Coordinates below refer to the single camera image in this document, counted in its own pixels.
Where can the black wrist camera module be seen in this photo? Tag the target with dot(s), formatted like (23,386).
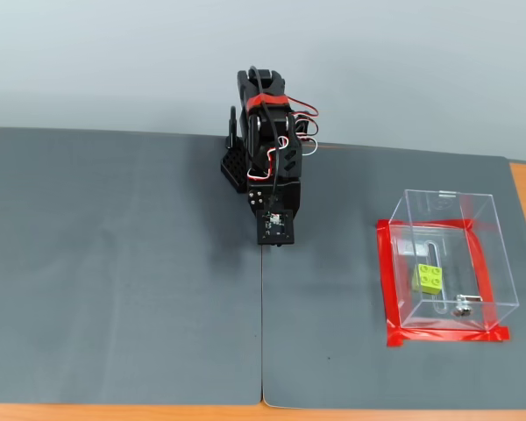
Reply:
(275,228)

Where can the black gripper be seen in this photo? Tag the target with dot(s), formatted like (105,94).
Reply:
(257,196)

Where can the black table clamp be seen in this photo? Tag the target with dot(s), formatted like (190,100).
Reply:
(302,125)
(233,140)

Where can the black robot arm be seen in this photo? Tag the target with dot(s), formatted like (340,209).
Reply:
(263,127)

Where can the red tape strip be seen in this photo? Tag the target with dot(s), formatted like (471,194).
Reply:
(388,272)
(482,263)
(442,336)
(421,223)

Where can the green lego block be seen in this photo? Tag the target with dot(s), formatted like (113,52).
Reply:
(429,278)

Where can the transparent acrylic box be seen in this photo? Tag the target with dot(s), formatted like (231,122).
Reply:
(486,263)

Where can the red tape wrap on arm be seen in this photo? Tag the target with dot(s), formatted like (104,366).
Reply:
(267,102)

